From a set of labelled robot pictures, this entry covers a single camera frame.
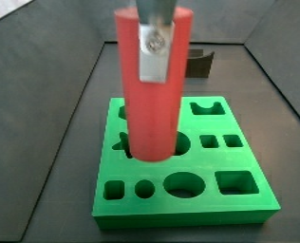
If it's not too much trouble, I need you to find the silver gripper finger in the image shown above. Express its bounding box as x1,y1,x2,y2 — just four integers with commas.
137,0,177,84

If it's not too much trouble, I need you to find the red oval cylinder peg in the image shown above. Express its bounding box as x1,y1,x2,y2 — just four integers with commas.
114,8,193,162

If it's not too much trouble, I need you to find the green shape sorting board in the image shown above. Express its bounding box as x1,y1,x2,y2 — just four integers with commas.
91,96,281,229

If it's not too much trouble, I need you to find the black curved peg holder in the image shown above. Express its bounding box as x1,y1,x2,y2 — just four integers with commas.
186,49,214,78

